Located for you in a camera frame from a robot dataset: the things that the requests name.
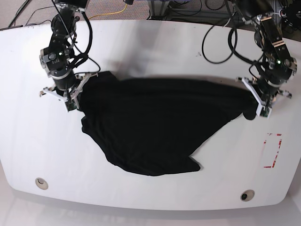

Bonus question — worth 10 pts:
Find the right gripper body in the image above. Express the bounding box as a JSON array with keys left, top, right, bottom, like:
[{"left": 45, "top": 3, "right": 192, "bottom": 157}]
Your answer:
[{"left": 39, "top": 72, "right": 98, "bottom": 104}]

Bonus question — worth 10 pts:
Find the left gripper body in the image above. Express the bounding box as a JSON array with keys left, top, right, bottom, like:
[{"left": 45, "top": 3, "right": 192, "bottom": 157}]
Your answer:
[{"left": 236, "top": 77, "right": 293, "bottom": 110}]

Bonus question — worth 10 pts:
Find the black t-shirt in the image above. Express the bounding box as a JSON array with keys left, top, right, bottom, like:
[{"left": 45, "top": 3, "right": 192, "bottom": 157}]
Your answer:
[{"left": 79, "top": 72, "right": 258, "bottom": 177}]

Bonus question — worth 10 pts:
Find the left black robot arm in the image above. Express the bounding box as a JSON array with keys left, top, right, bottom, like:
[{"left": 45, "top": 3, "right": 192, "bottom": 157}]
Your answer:
[{"left": 228, "top": 0, "right": 297, "bottom": 108}]

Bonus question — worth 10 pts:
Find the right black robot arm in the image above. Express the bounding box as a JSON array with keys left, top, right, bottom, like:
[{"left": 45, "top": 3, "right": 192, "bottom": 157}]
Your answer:
[{"left": 40, "top": 0, "right": 98, "bottom": 111}]

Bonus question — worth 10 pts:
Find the red tape rectangle marker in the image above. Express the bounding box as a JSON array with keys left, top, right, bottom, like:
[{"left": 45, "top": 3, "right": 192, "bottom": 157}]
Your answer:
[{"left": 261, "top": 133, "right": 283, "bottom": 169}]

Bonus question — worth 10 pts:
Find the left table grommet hole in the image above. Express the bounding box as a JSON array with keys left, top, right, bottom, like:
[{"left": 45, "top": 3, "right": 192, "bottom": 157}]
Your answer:
[{"left": 35, "top": 178, "right": 48, "bottom": 190}]

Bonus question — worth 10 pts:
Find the table grommet hole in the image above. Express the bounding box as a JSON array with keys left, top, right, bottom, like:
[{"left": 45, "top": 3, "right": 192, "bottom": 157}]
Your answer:
[
  {"left": 35, "top": 178, "right": 48, "bottom": 190},
  {"left": 240, "top": 190, "right": 255, "bottom": 202}
]

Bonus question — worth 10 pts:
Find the right table grommet hole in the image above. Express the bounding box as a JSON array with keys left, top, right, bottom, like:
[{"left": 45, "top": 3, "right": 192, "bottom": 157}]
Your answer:
[{"left": 240, "top": 190, "right": 255, "bottom": 202}]

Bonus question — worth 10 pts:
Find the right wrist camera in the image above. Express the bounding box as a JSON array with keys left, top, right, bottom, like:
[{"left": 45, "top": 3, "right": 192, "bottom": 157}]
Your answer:
[{"left": 64, "top": 100, "right": 77, "bottom": 112}]

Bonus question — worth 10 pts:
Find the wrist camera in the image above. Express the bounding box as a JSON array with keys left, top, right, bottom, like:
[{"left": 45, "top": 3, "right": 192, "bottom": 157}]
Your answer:
[
  {"left": 64, "top": 100, "right": 77, "bottom": 112},
  {"left": 256, "top": 104, "right": 272, "bottom": 119}
]

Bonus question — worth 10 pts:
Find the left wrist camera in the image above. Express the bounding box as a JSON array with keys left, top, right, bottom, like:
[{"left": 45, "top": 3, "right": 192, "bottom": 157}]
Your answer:
[{"left": 256, "top": 104, "right": 272, "bottom": 119}]

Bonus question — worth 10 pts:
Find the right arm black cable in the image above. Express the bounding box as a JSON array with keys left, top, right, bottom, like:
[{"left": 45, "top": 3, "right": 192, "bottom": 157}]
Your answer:
[{"left": 70, "top": 10, "right": 102, "bottom": 73}]

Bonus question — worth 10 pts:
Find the black cable loop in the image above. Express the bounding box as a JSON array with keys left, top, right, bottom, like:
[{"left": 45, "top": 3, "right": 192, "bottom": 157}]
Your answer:
[{"left": 202, "top": 21, "right": 259, "bottom": 65}]

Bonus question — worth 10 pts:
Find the yellow cable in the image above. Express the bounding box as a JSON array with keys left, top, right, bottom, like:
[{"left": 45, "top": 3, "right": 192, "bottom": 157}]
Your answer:
[{"left": 87, "top": 2, "right": 130, "bottom": 21}]

